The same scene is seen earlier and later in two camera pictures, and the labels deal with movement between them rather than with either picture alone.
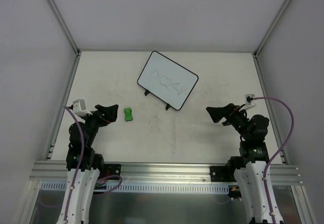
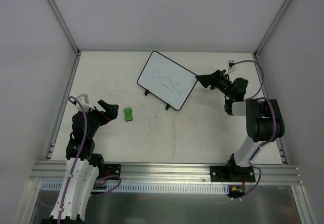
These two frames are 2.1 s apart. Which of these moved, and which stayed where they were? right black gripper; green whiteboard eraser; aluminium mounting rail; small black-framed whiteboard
Moved: right black gripper
Stayed: aluminium mounting rail; small black-framed whiteboard; green whiteboard eraser
